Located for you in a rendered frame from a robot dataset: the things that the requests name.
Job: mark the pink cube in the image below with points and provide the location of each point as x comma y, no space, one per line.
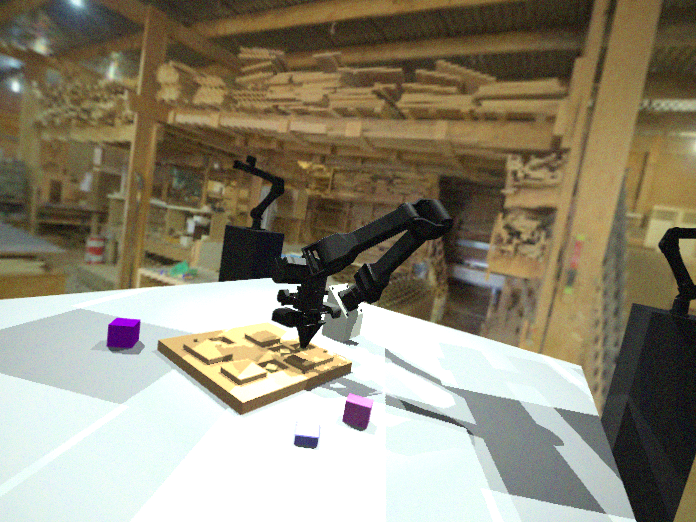
357,411

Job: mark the purple cube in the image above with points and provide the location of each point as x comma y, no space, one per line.
123,332

